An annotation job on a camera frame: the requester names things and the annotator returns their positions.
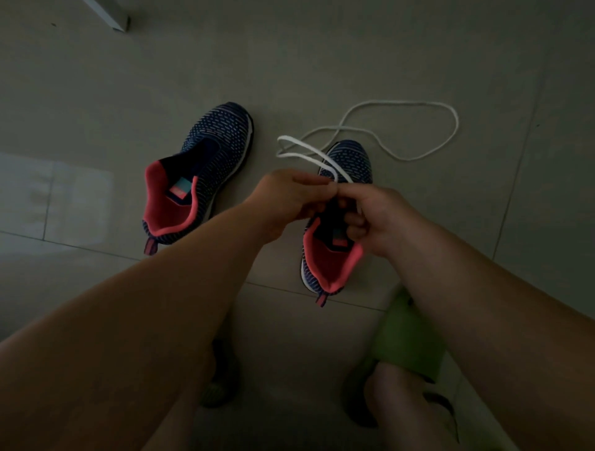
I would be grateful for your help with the person's left forearm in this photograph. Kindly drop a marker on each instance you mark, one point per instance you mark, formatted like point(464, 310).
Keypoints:
point(116, 344)

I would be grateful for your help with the person's right hand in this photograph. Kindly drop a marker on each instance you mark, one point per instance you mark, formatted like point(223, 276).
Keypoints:
point(386, 218)

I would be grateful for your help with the blue knit sneaker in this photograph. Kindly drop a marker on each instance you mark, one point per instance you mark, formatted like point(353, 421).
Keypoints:
point(353, 158)
point(218, 134)

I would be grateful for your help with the person's left hand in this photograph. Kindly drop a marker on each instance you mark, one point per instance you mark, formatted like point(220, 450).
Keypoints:
point(283, 200)

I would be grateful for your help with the white metal shoe rack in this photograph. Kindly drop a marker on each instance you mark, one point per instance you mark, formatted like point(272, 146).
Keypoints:
point(109, 14)

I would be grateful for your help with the person's right forearm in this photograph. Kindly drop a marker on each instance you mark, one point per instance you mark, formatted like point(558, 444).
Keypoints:
point(511, 334)

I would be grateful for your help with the person's left leg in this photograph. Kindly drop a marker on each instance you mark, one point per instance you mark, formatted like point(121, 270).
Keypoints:
point(186, 418)

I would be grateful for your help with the green foam slipper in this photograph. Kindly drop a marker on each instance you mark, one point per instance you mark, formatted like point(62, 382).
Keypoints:
point(223, 385)
point(409, 334)

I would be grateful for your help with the person's leg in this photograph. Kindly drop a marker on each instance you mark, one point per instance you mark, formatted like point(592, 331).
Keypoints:
point(400, 409)
point(186, 418)

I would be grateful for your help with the person's right leg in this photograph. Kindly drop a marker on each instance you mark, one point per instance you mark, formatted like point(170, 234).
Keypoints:
point(400, 409)

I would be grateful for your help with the white shoelace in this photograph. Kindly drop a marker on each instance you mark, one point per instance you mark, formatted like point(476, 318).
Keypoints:
point(458, 123)

